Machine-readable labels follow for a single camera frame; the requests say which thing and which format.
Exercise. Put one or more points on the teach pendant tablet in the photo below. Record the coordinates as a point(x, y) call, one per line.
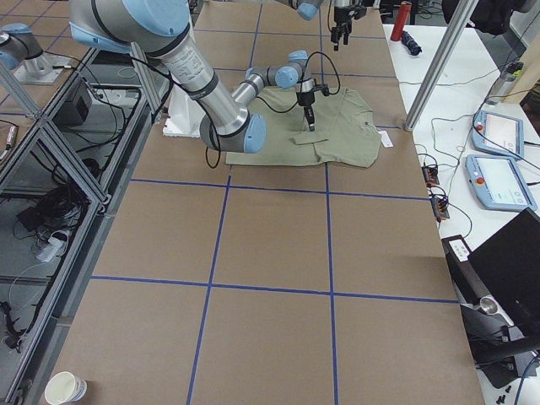
point(498, 134)
point(498, 183)

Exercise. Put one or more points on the lower teach pendant tablet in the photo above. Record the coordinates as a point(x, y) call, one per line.
point(498, 183)

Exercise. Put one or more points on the upper teach pendant tablet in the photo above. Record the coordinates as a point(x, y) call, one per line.
point(498, 134)

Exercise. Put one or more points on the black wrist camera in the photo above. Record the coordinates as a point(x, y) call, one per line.
point(357, 11)
point(323, 88)

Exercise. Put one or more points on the black orange electronics module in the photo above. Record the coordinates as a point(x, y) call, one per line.
point(430, 174)

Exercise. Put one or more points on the red cylindrical bottle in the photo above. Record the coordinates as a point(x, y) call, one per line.
point(401, 19)

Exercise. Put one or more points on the folded dark blue umbrella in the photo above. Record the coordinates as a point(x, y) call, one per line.
point(414, 49)

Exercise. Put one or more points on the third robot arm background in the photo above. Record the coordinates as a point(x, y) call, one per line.
point(22, 53)

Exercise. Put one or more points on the aluminium rail frame structure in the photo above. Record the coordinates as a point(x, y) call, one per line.
point(66, 154)

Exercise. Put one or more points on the olive green long-sleeve shirt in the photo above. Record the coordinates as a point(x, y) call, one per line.
point(345, 131)

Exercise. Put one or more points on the paper coffee cup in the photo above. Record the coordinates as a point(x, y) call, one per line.
point(65, 387)

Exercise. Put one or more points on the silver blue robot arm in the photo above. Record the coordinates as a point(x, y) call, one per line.
point(307, 10)
point(162, 30)

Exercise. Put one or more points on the aluminium frame post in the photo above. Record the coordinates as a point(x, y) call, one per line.
point(452, 35)

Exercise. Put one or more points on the white paper clothing tag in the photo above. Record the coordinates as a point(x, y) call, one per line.
point(385, 139)

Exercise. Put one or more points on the black laptop computer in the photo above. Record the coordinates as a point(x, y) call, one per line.
point(508, 265)

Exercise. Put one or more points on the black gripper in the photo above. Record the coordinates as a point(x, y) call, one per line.
point(305, 99)
point(341, 17)

